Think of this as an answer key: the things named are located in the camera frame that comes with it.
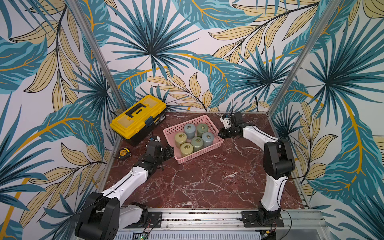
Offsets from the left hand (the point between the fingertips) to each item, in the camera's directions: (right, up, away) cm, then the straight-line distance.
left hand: (170, 151), depth 87 cm
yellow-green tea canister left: (+5, +8, +8) cm, 12 cm away
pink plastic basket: (-2, +10, +17) cm, 20 cm away
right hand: (+32, +10, +13) cm, 36 cm away
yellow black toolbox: (-20, +19, +6) cm, 28 cm away
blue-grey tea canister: (+23, +7, +8) cm, 25 cm away
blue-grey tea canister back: (+11, +12, +13) cm, 21 cm away
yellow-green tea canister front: (+9, +1, +3) cm, 10 cm away
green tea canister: (+19, +13, +13) cm, 27 cm away
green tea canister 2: (+16, +4, +6) cm, 18 cm away
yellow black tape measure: (-29, -2, +6) cm, 30 cm away
